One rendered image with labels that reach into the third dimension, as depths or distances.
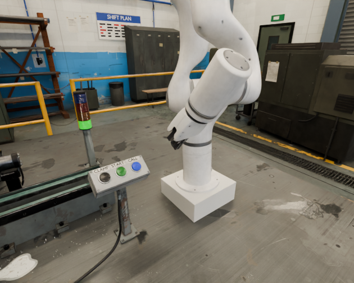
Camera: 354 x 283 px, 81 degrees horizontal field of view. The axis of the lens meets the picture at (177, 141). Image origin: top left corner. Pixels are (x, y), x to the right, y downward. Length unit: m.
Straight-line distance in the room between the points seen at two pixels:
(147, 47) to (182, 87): 5.45
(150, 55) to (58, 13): 2.23
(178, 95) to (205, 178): 0.35
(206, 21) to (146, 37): 5.65
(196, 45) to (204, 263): 0.68
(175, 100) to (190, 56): 0.15
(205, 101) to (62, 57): 5.57
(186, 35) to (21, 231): 0.84
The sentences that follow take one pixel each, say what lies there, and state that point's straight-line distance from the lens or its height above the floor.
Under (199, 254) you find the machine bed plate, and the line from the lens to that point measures 0.76.
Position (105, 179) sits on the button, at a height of 1.07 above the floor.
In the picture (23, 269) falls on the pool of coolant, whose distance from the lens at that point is 0.86.
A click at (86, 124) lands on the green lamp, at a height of 1.06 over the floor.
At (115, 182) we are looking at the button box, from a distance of 0.64.
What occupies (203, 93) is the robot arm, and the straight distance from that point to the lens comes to 0.47.
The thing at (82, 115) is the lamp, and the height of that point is 1.11.
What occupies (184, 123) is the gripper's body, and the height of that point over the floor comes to 1.23.
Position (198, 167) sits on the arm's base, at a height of 0.98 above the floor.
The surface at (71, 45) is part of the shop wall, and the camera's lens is 5.98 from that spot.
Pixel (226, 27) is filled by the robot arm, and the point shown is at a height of 1.45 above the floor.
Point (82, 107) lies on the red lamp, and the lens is 1.12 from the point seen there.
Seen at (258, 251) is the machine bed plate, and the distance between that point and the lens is 0.81.
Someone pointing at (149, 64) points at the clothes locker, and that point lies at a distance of 6.17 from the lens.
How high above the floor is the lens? 1.40
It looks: 24 degrees down
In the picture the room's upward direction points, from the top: straight up
